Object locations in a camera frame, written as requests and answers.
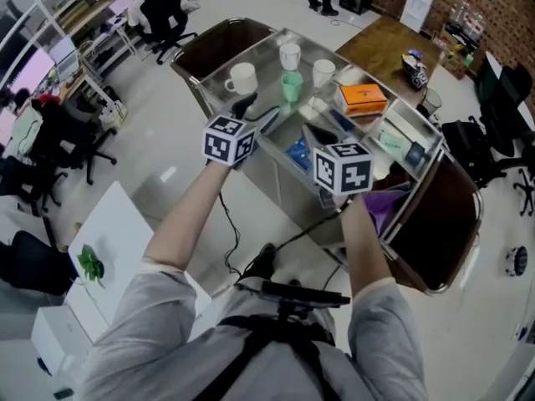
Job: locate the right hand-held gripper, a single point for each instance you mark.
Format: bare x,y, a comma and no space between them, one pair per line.
342,169

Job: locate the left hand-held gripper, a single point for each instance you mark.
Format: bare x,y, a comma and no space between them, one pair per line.
227,140

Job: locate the green faceted cup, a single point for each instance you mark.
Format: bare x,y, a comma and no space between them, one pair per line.
291,87

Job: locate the metal shelf cart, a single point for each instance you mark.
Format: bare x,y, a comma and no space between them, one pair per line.
267,57

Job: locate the person's right forearm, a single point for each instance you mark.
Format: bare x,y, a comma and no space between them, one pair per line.
363,249

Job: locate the person's left forearm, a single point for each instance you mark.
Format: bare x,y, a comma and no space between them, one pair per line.
188,215

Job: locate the blue box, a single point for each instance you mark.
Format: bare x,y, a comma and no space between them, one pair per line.
300,153

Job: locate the orange box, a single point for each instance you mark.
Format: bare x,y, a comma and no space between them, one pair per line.
363,98

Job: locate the white green packet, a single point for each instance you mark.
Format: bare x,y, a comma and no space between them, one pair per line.
389,141

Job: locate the purple cloth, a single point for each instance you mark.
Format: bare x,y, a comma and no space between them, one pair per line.
384,207

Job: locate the dark blue packet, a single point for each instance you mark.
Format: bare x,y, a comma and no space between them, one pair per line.
415,152

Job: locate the black mesh waste bin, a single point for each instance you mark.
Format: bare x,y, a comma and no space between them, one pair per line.
430,103

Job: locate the black white patterned block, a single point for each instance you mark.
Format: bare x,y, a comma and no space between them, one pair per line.
420,79

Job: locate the person's left black shoe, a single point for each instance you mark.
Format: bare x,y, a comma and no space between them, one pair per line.
260,261

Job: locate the person's black shoe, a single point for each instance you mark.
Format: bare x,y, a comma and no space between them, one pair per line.
260,261
294,282

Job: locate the white waste bin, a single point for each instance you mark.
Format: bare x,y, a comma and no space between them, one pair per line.
113,115

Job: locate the person's right black shoe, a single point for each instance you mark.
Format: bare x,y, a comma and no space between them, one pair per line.
294,282

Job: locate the white water dispenser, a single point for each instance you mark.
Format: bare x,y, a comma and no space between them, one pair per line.
417,4

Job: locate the cluttered storage rack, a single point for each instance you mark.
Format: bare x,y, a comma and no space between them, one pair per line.
460,36

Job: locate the pink lit monitor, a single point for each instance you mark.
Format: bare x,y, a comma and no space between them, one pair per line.
117,7
31,71

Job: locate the open laptop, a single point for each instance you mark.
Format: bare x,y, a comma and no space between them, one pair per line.
64,59

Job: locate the red cloth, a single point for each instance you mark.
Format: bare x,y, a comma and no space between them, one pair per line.
47,99

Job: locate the black chest harness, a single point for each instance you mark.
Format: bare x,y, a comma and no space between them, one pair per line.
259,349

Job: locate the green potted plant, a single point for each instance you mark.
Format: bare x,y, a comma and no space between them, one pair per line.
91,265

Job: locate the white shelf rack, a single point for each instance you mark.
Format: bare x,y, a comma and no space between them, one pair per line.
50,19

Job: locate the white round wheeled device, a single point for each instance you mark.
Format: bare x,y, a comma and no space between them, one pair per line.
517,260

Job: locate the person's grey shirt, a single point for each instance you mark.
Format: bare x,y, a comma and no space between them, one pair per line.
167,349

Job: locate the white microwave oven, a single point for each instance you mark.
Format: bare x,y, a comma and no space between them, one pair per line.
62,336

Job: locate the black chest-mounted camera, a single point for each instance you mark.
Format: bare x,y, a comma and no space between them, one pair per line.
301,294

